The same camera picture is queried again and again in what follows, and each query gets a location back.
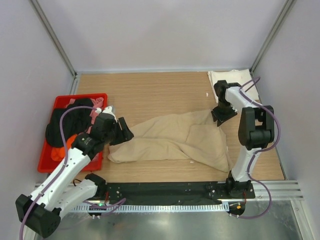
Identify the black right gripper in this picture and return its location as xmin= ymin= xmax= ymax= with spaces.
xmin=211 ymin=99 xmax=237 ymax=127

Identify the beige t shirt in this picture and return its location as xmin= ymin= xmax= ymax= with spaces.
xmin=108 ymin=109 xmax=233 ymax=173

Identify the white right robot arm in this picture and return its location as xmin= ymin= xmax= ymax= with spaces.
xmin=211 ymin=80 xmax=276 ymax=198

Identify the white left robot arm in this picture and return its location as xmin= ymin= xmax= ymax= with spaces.
xmin=15 ymin=107 xmax=134 ymax=239

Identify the folded white t shirt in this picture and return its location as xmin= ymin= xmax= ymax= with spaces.
xmin=207 ymin=69 xmax=259 ymax=104

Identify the pink t shirt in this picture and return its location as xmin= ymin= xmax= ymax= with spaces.
xmin=65 ymin=97 xmax=107 ymax=125

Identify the black t shirt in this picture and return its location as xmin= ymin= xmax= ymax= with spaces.
xmin=45 ymin=98 xmax=94 ymax=148

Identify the orange t shirt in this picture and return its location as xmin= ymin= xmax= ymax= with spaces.
xmin=50 ymin=134 xmax=78 ymax=162

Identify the slotted cable duct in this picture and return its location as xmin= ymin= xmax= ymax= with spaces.
xmin=70 ymin=202 xmax=229 ymax=214

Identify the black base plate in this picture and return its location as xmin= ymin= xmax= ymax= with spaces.
xmin=91 ymin=181 xmax=256 ymax=206

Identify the aluminium rail profile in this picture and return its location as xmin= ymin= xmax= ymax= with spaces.
xmin=252 ymin=180 xmax=304 ymax=201

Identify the right aluminium frame post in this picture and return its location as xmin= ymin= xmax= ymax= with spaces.
xmin=249 ymin=0 xmax=297 ymax=76

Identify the aluminium frame post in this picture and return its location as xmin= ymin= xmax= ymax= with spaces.
xmin=249 ymin=0 xmax=297 ymax=76
xmin=29 ymin=0 xmax=77 ymax=79

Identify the left aluminium frame post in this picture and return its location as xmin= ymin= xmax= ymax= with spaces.
xmin=29 ymin=0 xmax=77 ymax=79

